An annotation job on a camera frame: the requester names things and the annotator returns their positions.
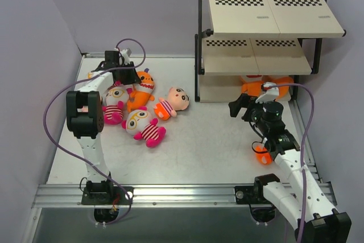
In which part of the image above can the orange shark plush back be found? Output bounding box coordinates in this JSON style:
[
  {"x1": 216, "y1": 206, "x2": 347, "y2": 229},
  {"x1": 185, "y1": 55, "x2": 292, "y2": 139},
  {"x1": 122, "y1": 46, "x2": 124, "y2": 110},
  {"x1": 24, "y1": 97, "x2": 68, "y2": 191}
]
[{"x1": 126, "y1": 68, "x2": 155, "y2": 112}]

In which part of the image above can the orange shark plush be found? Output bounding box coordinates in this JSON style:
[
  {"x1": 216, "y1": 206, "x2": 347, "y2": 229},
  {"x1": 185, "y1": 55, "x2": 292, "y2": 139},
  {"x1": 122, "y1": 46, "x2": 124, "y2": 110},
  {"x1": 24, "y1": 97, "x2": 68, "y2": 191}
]
[
  {"x1": 126, "y1": 68, "x2": 155, "y2": 112},
  {"x1": 262, "y1": 76, "x2": 294, "y2": 100},
  {"x1": 239, "y1": 75, "x2": 268, "y2": 97}
]

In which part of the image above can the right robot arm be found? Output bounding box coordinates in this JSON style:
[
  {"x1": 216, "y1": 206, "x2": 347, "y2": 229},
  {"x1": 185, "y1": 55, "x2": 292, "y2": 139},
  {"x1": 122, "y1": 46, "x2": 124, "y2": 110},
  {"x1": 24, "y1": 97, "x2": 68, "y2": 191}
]
[{"x1": 228, "y1": 93, "x2": 351, "y2": 242}]

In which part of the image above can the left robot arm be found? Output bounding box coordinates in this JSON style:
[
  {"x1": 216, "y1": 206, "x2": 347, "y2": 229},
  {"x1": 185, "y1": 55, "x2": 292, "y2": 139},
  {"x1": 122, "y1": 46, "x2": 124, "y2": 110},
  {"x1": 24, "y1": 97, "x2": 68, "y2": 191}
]
[{"x1": 66, "y1": 48, "x2": 139, "y2": 205}]

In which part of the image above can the cream black three-tier shelf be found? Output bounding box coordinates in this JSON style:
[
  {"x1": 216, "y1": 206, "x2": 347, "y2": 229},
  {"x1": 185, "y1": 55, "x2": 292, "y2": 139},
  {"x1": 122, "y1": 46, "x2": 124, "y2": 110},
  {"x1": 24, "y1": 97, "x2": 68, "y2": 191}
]
[{"x1": 195, "y1": 0, "x2": 346, "y2": 102}]

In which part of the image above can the white pink glasses plush middle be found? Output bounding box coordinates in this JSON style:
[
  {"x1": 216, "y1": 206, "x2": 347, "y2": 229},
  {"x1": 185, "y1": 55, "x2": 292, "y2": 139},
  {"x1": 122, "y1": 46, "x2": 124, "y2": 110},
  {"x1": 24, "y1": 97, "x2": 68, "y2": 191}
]
[{"x1": 102, "y1": 81, "x2": 133, "y2": 125}]

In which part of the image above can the white pink glasses plush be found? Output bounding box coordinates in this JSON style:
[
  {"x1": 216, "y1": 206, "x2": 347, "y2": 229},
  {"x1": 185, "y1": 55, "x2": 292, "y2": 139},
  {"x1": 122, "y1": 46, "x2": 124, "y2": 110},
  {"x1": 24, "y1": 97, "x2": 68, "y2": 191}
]
[
  {"x1": 102, "y1": 81, "x2": 133, "y2": 125},
  {"x1": 122, "y1": 106, "x2": 167, "y2": 148}
]

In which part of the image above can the white pink striped plush back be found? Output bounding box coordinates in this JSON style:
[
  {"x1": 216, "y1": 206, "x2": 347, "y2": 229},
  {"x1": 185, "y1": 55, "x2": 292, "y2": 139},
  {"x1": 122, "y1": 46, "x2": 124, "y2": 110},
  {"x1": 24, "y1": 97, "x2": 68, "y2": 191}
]
[{"x1": 87, "y1": 71, "x2": 94, "y2": 79}]

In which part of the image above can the white pink glasses plush front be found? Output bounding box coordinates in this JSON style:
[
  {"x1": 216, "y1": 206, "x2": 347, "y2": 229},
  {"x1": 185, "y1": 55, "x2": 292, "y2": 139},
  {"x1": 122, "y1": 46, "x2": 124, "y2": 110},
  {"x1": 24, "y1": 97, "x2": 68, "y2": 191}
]
[{"x1": 122, "y1": 106, "x2": 167, "y2": 148}]

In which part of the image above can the peach boy plush right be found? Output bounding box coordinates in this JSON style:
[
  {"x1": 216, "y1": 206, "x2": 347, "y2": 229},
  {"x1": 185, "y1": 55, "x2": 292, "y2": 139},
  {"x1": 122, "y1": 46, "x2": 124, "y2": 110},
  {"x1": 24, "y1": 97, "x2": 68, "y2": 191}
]
[{"x1": 251, "y1": 141, "x2": 272, "y2": 165}]

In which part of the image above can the peach boy plush centre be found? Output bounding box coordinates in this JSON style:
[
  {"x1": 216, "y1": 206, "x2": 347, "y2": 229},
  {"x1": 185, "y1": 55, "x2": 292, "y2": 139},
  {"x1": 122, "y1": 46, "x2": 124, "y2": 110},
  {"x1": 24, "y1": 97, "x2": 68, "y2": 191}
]
[{"x1": 153, "y1": 87, "x2": 190, "y2": 121}]

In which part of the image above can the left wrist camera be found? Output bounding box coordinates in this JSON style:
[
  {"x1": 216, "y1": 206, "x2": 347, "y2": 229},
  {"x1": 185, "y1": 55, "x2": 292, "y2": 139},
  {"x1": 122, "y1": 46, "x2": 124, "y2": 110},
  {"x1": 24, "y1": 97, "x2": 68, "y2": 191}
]
[{"x1": 115, "y1": 47, "x2": 132, "y2": 66}]

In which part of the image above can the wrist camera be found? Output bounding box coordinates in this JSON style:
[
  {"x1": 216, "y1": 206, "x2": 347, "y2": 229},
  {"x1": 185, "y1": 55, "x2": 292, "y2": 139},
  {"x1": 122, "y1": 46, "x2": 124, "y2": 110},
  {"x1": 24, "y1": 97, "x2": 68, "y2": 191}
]
[
  {"x1": 255, "y1": 82, "x2": 280, "y2": 104},
  {"x1": 115, "y1": 47, "x2": 132, "y2": 66}
]

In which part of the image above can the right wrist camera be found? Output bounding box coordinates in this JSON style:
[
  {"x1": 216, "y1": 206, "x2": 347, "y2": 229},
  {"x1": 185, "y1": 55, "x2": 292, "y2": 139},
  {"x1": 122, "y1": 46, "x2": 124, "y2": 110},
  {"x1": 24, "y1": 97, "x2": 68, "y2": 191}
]
[{"x1": 255, "y1": 82, "x2": 280, "y2": 104}]

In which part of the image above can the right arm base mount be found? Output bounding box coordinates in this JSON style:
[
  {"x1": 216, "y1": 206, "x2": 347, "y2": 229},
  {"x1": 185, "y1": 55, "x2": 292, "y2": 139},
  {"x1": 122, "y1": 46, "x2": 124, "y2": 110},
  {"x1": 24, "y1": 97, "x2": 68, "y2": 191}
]
[{"x1": 234, "y1": 186, "x2": 256, "y2": 205}]

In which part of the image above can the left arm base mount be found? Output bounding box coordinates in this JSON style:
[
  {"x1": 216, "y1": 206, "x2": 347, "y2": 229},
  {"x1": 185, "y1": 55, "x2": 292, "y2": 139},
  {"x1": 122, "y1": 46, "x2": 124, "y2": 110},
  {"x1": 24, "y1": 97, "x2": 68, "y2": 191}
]
[{"x1": 81, "y1": 181, "x2": 134, "y2": 205}]

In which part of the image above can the aluminium front rail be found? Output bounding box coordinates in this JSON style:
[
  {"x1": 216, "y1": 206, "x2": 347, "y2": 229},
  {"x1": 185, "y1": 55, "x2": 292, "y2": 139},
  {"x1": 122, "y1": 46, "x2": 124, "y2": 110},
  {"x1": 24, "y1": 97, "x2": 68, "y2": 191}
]
[{"x1": 32, "y1": 184, "x2": 270, "y2": 209}]

